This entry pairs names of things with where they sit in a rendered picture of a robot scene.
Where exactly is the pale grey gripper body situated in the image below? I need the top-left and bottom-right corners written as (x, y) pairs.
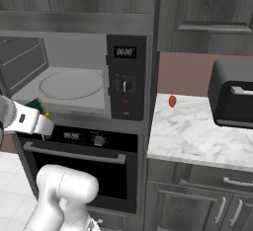
top-left (34, 113), bottom-right (55, 137)

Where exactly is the green and yellow sponge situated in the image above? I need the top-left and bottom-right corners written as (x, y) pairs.
top-left (25, 98), bottom-right (50, 117)

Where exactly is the round glass microwave turntable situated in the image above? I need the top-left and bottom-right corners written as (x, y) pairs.
top-left (38, 69), bottom-right (105, 101)

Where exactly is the black and grey microwave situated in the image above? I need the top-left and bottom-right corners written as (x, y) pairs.
top-left (0, 30), bottom-right (148, 121)

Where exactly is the silver oven knob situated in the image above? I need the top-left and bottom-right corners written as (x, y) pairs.
top-left (92, 134), bottom-right (108, 147)

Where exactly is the black built-in oven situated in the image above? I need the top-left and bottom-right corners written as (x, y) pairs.
top-left (15, 123), bottom-right (139, 215)

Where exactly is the dark grey under-oven drawer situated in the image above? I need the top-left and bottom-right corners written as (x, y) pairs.
top-left (86, 207), bottom-right (127, 231)

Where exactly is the small orange-red vegetable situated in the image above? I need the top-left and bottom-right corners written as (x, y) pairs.
top-left (168, 95), bottom-right (178, 109)

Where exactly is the dark grey drawer front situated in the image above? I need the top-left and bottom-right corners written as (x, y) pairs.
top-left (147, 158), bottom-right (253, 193)

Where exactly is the dark grey base cupboard door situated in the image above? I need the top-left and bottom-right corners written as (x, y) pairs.
top-left (226, 192), bottom-right (253, 231)
top-left (154, 182), bottom-right (230, 231)

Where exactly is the black toaster oven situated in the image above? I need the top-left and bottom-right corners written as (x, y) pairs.
top-left (207, 57), bottom-right (253, 130)

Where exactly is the silver oven door handle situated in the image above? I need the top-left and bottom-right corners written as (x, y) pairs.
top-left (22, 141), bottom-right (127, 165)

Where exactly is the silver base cupboard handle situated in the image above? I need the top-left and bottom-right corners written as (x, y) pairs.
top-left (214, 196), bottom-right (228, 225)
top-left (229, 198), bottom-right (244, 227)

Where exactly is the silver toaster oven handle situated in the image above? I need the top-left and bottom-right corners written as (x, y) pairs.
top-left (229, 85), bottom-right (253, 97)

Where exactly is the silver drawer handle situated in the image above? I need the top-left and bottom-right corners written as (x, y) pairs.
top-left (222, 176), bottom-right (253, 188)

